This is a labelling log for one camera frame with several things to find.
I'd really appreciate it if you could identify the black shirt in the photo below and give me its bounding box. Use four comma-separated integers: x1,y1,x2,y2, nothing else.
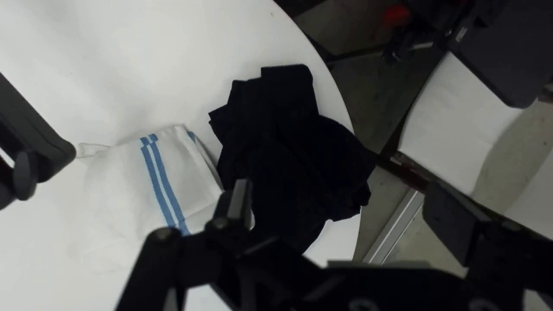
207,64,377,251

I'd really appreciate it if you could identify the aluminium extrusion bar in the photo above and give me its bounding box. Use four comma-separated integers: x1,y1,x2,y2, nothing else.
361,188,427,266

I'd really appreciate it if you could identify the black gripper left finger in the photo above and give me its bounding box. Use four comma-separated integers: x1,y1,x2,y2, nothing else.
114,178,256,311

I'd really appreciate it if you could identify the white towel with blue stripes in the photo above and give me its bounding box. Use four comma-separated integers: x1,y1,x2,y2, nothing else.
74,123,226,239

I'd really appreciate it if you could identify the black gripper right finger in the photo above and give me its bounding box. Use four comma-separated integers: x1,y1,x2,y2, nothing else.
423,181,553,311

